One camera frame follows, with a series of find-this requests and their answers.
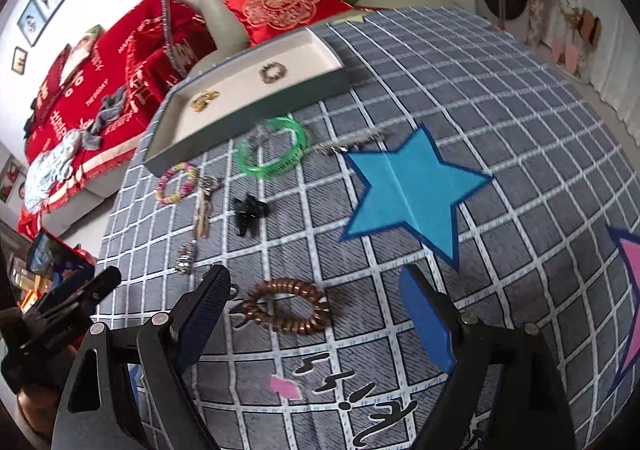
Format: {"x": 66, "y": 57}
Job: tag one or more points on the yellow star sticker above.
{"x": 350, "y": 17}

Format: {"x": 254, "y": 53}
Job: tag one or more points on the gold tassel keychain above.
{"x": 207, "y": 186}

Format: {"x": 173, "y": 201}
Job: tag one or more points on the large framed picture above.
{"x": 36, "y": 17}

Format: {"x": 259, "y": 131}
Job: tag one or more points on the blue star sticker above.
{"x": 413, "y": 188}

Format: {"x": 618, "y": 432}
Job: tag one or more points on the teal jewelry tray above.
{"x": 273, "y": 79}

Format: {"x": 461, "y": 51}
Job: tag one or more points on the green bangle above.
{"x": 275, "y": 147}

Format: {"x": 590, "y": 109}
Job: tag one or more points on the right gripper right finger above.
{"x": 530, "y": 409}

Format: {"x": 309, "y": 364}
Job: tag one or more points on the red embroidered cushion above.
{"x": 264, "y": 20}

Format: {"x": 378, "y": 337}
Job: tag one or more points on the pink paper sticker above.
{"x": 286, "y": 389}

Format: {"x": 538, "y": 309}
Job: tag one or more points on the white patterned cloth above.
{"x": 50, "y": 168}

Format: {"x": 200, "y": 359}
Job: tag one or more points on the black hair claw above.
{"x": 247, "y": 213}

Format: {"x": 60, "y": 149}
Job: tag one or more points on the grey cloth on sofa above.
{"x": 110, "y": 109}

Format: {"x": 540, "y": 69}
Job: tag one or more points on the grey checked tablecloth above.
{"x": 533, "y": 245}

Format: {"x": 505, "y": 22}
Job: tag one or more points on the red sofa blanket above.
{"x": 130, "y": 60}

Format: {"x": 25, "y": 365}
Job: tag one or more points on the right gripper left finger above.
{"x": 98, "y": 409}

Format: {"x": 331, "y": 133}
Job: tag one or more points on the silver hair clip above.
{"x": 353, "y": 142}

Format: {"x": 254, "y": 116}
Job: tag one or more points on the silver heart pendant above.
{"x": 187, "y": 256}

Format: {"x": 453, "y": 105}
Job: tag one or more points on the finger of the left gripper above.
{"x": 77, "y": 291}

